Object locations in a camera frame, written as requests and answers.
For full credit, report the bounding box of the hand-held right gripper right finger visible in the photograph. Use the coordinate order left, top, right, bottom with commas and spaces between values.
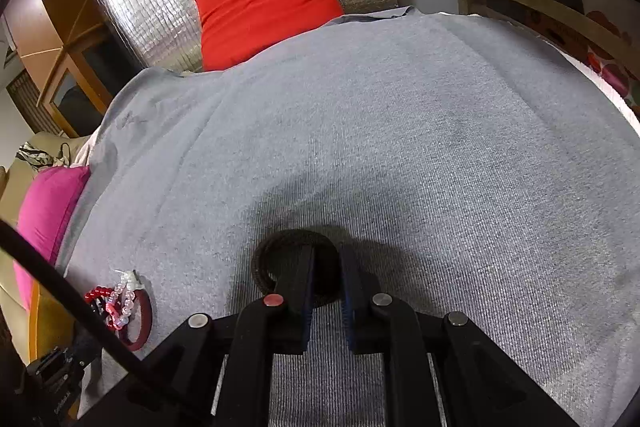
339, 243, 576, 427

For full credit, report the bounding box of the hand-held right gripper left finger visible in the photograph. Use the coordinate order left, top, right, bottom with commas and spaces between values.
115, 243, 317, 427

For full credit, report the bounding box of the orange cardboard box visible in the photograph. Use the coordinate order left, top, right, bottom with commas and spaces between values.
27, 281, 77, 359

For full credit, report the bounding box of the black fabric scrunchie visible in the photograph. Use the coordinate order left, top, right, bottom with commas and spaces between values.
250, 229, 352, 309

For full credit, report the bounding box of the red bead bracelet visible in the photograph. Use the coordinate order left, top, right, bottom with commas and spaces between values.
84, 285, 114, 314

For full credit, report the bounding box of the pink and white bead bracelet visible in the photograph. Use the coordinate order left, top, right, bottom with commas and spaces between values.
102, 269, 144, 333

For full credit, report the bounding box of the dark red coil bracelet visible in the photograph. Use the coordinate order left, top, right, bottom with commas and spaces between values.
117, 289, 154, 352

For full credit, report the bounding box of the grey blanket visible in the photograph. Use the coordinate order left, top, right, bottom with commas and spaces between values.
52, 6, 640, 427

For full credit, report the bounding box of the pink pillow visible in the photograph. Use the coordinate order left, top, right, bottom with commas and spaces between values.
12, 165, 92, 309

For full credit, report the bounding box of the beige leather sofa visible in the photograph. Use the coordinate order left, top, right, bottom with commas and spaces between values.
0, 131, 97, 360

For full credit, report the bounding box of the zebra striped cloth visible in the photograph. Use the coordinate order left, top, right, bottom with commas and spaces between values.
15, 144, 57, 169

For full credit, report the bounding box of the pale pink bed sheet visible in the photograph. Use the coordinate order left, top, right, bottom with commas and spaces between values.
72, 127, 121, 168

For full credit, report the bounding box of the brown slatted panel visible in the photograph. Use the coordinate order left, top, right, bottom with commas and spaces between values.
7, 71, 67, 138

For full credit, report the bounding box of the red pillow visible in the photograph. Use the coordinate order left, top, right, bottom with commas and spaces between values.
192, 0, 346, 72

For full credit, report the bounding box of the wooden glass-door cabinet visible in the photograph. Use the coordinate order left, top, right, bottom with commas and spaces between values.
4, 0, 147, 138

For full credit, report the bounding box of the white red-print cloth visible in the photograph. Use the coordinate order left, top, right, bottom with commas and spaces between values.
575, 0, 640, 110

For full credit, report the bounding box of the black cable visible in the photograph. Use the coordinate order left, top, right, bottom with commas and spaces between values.
0, 219, 203, 415

